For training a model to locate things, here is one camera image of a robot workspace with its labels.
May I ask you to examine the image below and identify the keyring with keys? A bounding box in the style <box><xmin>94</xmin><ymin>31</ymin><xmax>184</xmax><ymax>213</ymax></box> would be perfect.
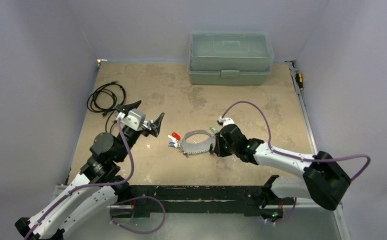
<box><xmin>167</xmin><ymin>129</ymin><xmax>216</xmax><ymax>157</ymax></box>

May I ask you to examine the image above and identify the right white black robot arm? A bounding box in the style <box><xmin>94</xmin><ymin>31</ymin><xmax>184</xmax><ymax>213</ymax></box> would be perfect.
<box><xmin>213</xmin><ymin>124</ymin><xmax>352</xmax><ymax>211</ymax></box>

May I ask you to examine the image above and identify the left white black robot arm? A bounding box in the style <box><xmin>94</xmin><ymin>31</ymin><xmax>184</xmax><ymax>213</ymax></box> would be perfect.
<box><xmin>14</xmin><ymin>100</ymin><xmax>165</xmax><ymax>240</ymax></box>

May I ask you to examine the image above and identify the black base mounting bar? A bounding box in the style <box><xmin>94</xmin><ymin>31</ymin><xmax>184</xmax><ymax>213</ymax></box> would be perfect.
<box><xmin>99</xmin><ymin>184</ymin><xmax>295</xmax><ymax>219</ymax></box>

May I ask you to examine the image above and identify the green plastic toolbox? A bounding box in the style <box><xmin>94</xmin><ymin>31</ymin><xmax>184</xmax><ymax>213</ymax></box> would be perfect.
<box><xmin>187</xmin><ymin>31</ymin><xmax>274</xmax><ymax>86</ymax></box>

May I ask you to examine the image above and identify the yellow black screwdriver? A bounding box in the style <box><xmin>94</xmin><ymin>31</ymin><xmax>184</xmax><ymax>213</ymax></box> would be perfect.
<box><xmin>295</xmin><ymin>72</ymin><xmax>304</xmax><ymax>91</ymax></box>

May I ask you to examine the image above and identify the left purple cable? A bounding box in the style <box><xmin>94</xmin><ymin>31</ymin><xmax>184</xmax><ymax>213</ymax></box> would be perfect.
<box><xmin>23</xmin><ymin>118</ymin><xmax>135</xmax><ymax>240</ymax></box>

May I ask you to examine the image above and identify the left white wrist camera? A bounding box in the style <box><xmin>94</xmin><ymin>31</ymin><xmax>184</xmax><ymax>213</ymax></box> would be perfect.
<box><xmin>114</xmin><ymin>108</ymin><xmax>151</xmax><ymax>131</ymax></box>

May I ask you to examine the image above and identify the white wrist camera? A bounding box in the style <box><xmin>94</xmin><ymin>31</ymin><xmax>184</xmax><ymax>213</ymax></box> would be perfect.
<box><xmin>217</xmin><ymin>116</ymin><xmax>235</xmax><ymax>128</ymax></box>
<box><xmin>114</xmin><ymin>108</ymin><xmax>151</xmax><ymax>131</ymax></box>

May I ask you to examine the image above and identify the black coiled cable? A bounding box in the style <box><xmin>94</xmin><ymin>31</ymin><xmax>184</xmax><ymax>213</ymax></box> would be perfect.
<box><xmin>86</xmin><ymin>81</ymin><xmax>130</xmax><ymax>137</ymax></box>

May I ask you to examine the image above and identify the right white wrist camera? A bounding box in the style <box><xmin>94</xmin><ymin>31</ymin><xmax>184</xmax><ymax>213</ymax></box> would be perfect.
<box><xmin>217</xmin><ymin>116</ymin><xmax>235</xmax><ymax>128</ymax></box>

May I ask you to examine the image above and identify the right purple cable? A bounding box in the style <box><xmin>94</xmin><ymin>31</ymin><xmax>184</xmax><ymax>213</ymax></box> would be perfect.
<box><xmin>220</xmin><ymin>100</ymin><xmax>372</xmax><ymax>182</ymax></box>

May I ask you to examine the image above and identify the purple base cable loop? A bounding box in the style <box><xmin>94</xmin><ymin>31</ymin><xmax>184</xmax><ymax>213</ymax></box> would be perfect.
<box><xmin>109</xmin><ymin>196</ymin><xmax>166</xmax><ymax>235</ymax></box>

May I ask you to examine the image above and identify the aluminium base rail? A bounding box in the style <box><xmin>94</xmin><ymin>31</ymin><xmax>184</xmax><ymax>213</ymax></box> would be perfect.
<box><xmin>53</xmin><ymin>185</ymin><xmax>68</xmax><ymax>198</ymax></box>

